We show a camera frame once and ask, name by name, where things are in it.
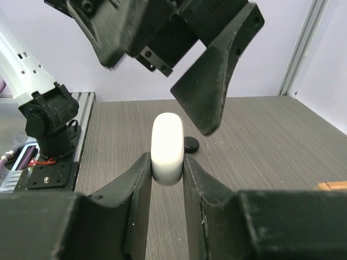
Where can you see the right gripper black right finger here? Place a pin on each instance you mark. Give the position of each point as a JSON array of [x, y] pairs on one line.
[[260, 224]]

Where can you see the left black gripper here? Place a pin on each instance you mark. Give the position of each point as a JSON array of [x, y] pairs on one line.
[[169, 29]]

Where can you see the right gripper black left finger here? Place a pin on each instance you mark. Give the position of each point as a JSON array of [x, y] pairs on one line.
[[110, 223]]

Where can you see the black earbud case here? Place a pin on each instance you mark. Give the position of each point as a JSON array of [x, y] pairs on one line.
[[191, 145]]

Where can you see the white earbud case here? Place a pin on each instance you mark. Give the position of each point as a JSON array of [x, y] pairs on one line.
[[167, 149]]

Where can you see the wooden clothes rack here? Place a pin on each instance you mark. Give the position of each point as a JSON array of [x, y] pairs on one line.
[[332, 186]]

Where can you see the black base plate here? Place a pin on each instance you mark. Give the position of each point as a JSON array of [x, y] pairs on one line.
[[61, 174]]

